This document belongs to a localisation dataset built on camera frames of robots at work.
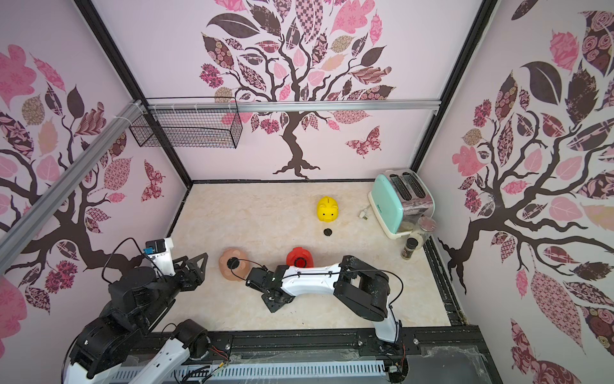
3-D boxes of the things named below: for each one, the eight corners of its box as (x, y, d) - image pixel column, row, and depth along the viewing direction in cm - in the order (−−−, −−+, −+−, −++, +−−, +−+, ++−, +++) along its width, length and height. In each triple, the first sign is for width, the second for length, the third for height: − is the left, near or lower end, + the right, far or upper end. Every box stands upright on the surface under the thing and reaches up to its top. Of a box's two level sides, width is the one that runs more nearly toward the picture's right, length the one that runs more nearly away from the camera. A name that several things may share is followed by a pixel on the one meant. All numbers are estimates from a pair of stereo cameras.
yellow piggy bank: (323, 227, 104) (324, 214, 97) (314, 209, 111) (314, 196, 104) (339, 221, 106) (341, 208, 99) (329, 204, 113) (330, 191, 105)
